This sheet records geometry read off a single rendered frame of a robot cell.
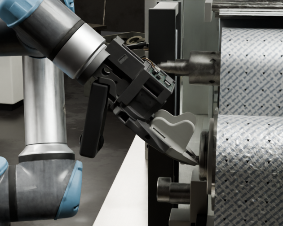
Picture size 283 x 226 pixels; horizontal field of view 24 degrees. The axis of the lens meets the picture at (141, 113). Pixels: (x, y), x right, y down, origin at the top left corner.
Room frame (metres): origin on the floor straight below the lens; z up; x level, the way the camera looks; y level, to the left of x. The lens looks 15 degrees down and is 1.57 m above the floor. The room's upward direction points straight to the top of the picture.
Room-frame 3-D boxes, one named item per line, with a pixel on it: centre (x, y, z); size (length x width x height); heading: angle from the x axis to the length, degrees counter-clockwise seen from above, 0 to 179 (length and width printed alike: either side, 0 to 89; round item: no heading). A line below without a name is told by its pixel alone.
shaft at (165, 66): (1.19, -0.06, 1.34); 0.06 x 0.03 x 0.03; 82
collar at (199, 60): (1.18, -0.12, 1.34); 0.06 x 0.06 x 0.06; 82
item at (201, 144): (0.93, -0.10, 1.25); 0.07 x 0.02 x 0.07; 172
